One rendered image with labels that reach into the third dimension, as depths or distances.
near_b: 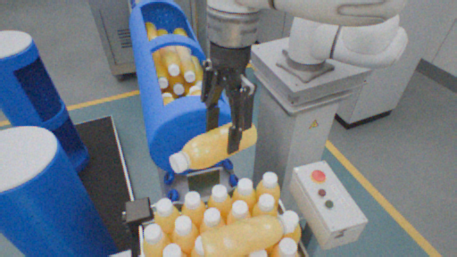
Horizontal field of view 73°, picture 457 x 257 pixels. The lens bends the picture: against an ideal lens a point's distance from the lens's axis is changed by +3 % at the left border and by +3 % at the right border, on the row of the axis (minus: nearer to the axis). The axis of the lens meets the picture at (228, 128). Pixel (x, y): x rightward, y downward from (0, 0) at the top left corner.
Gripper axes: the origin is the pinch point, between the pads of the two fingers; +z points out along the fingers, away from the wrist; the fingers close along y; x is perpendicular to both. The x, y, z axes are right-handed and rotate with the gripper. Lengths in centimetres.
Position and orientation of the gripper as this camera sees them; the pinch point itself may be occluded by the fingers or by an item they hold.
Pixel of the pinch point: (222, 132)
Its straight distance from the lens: 65.4
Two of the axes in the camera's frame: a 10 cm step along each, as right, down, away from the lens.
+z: -0.8, 8.1, 5.9
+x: 7.6, -3.3, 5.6
